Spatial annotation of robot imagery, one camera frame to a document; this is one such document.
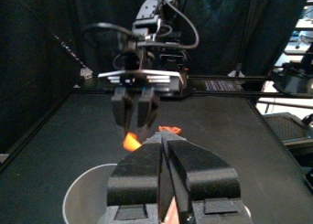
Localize black metal frame bar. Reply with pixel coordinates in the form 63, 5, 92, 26
185, 74, 313, 100

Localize black round device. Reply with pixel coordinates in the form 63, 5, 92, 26
269, 41, 313, 96

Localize small red-orange toy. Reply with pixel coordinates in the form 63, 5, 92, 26
158, 125, 183, 136

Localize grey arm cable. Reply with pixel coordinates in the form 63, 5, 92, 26
158, 0, 201, 50

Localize grey mesh chair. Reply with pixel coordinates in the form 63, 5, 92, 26
262, 112, 313, 144

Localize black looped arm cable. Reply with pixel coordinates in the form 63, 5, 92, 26
82, 22, 138, 41

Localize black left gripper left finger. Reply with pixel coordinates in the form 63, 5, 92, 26
96, 133, 163, 224

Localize black cloth curtain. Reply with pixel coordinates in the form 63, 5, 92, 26
0, 0, 313, 157

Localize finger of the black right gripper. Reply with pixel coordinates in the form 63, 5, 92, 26
110, 86, 135, 132
135, 86, 162, 136

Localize grey bowl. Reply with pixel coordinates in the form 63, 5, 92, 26
62, 163, 120, 224

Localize white background desk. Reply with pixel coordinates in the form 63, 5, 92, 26
282, 0, 313, 56

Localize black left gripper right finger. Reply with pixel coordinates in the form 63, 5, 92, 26
162, 132, 253, 224

